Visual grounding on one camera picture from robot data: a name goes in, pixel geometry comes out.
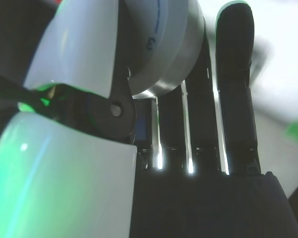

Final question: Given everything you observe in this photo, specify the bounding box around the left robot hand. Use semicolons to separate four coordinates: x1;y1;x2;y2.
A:
0;0;298;238

